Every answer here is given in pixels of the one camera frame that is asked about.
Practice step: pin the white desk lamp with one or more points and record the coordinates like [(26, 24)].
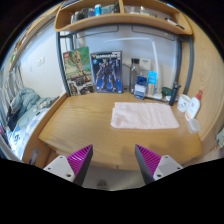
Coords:
[(155, 56)]

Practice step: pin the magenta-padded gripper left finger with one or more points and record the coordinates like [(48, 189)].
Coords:
[(78, 161)]

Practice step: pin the dark green round container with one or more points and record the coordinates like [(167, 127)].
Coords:
[(166, 90)]

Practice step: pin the white bottle with red cap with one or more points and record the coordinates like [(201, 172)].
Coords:
[(192, 108)]

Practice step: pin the dark grey metal frame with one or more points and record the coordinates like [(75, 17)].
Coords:
[(179, 60)]

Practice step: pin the white wall switch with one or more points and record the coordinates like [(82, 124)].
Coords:
[(40, 61)]

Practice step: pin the white mug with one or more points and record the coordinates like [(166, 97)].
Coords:
[(183, 103)]

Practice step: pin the pink towel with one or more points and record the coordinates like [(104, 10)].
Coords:
[(143, 115)]

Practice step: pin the green tree figure set box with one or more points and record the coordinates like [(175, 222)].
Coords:
[(76, 66)]

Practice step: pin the teal blanket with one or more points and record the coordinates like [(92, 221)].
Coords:
[(25, 98)]

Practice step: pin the small blue box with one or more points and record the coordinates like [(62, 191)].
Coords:
[(140, 88)]

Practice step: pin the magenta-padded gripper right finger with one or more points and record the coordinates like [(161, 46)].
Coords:
[(150, 161)]

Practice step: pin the clear plastic cup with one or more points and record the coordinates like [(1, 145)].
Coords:
[(194, 126)]

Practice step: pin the blue robot model kit box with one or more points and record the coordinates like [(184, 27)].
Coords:
[(106, 71)]

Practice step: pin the dark transparent water bottle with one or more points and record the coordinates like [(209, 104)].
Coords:
[(134, 76)]

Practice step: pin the black cylindrical stick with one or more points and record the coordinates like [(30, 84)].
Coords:
[(173, 95)]

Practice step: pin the light blue card package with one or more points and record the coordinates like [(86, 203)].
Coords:
[(151, 80)]

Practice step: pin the bed with checked sheet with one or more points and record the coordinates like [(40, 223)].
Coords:
[(23, 130)]

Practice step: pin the wooden shelf unit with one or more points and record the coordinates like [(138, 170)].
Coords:
[(116, 20)]

